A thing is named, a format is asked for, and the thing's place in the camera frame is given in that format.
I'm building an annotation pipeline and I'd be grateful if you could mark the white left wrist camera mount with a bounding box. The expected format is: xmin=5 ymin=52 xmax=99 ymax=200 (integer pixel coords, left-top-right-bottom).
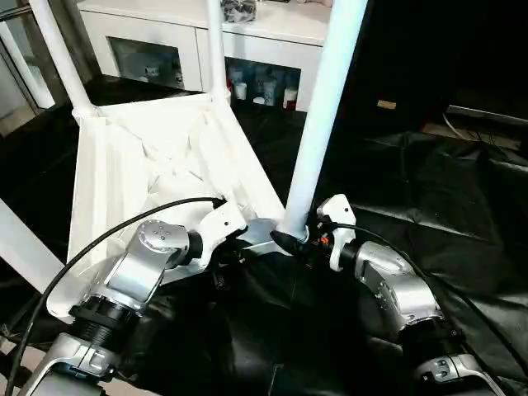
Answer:
xmin=191 ymin=202 xmax=248 ymax=271

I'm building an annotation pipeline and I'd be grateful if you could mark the black plastic mat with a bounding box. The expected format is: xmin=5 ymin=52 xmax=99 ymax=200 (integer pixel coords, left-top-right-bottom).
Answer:
xmin=0 ymin=74 xmax=528 ymax=396

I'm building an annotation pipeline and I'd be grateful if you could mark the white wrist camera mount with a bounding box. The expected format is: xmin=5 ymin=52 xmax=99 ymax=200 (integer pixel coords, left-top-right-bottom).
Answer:
xmin=191 ymin=202 xmax=248 ymax=271
xmin=317 ymin=194 xmax=357 ymax=271

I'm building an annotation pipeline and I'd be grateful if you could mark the white glass-door cabinet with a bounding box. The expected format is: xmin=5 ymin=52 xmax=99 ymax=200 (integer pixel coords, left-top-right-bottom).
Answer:
xmin=77 ymin=0 xmax=332 ymax=113

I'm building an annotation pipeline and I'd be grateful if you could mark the white plastic table leg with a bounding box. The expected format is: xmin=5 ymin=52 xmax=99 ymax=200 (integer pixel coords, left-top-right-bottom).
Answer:
xmin=272 ymin=0 xmax=370 ymax=242
xmin=27 ymin=0 xmax=98 ymax=123
xmin=0 ymin=198 xmax=65 ymax=294
xmin=205 ymin=0 xmax=232 ymax=101

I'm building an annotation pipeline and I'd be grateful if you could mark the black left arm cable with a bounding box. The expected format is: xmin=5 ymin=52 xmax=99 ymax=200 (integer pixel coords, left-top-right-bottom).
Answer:
xmin=2 ymin=196 xmax=228 ymax=396

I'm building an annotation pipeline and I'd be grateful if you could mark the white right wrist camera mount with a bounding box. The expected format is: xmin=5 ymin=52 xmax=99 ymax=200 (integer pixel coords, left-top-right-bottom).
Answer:
xmin=317 ymin=194 xmax=357 ymax=271

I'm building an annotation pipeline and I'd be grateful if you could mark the white plastic table top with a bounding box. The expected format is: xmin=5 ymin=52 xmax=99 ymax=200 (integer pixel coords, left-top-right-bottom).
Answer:
xmin=45 ymin=89 xmax=310 ymax=323

